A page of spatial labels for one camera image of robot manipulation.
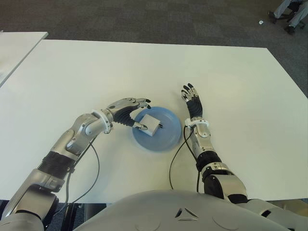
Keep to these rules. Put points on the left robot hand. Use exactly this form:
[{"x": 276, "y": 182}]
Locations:
[{"x": 122, "y": 113}]

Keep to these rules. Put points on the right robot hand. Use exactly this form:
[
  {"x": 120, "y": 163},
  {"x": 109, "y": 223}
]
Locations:
[{"x": 195, "y": 106}]

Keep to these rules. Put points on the white charger with prongs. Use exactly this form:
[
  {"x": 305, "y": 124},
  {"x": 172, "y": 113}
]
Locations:
[{"x": 150, "y": 124}]

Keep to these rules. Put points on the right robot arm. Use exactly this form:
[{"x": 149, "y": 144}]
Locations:
[{"x": 216, "y": 168}]

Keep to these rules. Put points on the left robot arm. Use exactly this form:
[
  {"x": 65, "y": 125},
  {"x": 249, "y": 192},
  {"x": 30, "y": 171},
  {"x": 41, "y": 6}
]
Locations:
[{"x": 72, "y": 139}]

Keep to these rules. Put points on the blue round plate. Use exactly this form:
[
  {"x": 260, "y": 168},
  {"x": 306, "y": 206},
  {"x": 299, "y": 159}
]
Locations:
[{"x": 166, "y": 139}]

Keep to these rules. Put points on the grey robot torso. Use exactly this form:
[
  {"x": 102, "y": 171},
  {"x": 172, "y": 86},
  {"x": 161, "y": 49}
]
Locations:
[{"x": 168, "y": 211}]

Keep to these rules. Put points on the black table leg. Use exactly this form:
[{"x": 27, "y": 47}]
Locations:
[{"x": 73, "y": 216}]

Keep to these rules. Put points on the white side table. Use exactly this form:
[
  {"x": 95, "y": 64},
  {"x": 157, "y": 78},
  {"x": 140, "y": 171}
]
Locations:
[{"x": 16, "y": 50}]

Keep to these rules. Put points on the person in grey trousers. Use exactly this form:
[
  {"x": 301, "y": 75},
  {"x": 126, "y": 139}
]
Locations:
[{"x": 297, "y": 16}]

